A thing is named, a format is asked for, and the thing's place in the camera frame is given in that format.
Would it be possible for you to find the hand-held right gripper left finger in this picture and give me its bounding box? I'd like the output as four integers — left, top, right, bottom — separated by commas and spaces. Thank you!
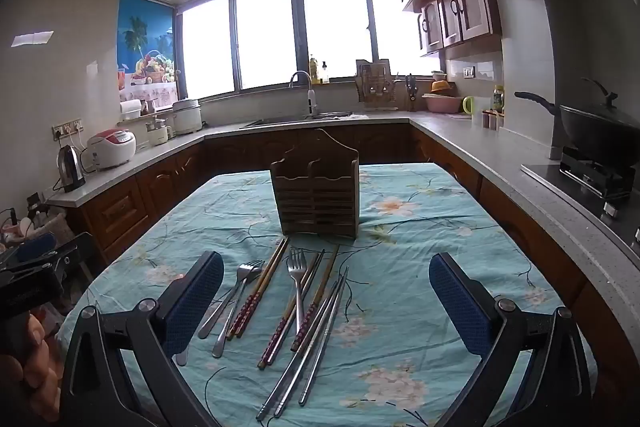
60, 250, 226, 427

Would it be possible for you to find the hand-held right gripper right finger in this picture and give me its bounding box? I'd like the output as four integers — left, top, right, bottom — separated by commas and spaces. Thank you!
428, 252, 593, 427

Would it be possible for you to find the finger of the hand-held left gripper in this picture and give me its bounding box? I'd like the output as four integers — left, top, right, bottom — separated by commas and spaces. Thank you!
47, 232, 97, 290
0, 231, 58, 269

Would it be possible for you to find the metal chopstick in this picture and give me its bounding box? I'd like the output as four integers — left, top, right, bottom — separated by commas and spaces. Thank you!
272, 267, 350, 420
256, 266, 348, 425
299, 277, 349, 407

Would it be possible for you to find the wooden utensil holder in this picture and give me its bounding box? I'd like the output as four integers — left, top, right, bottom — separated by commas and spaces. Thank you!
270, 128, 361, 239

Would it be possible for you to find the person's left hand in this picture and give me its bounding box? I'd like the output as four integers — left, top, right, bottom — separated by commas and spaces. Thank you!
0, 312, 62, 427

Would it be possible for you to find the teal floral tablecloth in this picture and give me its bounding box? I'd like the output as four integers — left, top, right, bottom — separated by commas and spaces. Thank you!
57, 162, 598, 427

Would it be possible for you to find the steel electric kettle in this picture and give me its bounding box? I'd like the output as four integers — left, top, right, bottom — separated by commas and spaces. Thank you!
56, 145, 87, 194

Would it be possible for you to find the red and white rice cooker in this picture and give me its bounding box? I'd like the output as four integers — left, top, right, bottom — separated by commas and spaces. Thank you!
86, 128, 137, 171

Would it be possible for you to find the small white appliance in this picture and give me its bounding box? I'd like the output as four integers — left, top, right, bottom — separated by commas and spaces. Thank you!
146, 117, 176, 146

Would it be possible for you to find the white electric pot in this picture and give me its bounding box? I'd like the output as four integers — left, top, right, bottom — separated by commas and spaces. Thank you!
171, 98, 203, 135

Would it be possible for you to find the gas stove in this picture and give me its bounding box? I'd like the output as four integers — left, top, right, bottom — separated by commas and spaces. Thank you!
521, 147, 640, 228

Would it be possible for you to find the pink plastic basin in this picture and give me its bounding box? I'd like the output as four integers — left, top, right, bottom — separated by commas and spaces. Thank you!
422, 93, 463, 114

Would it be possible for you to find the steel kitchen sink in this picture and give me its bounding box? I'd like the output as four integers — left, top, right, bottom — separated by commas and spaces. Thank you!
240, 111, 368, 128

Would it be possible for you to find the black wok with lid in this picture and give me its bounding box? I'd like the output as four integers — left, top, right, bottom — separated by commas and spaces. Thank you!
515, 78, 640, 152

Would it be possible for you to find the chrome kitchen faucet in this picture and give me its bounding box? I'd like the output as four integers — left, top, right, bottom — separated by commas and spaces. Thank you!
289, 70, 320, 116

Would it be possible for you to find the countertop utensil rack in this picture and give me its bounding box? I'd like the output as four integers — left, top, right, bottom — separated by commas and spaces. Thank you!
355, 58, 400, 110

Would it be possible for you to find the kitchen window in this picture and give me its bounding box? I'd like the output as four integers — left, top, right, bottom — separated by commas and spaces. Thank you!
175, 0, 448, 100

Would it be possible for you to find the wall power socket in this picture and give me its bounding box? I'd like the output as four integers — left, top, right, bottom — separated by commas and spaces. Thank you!
51, 119, 83, 142

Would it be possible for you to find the tropical fruit wall poster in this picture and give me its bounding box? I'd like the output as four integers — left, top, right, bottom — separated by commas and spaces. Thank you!
116, 0, 180, 102

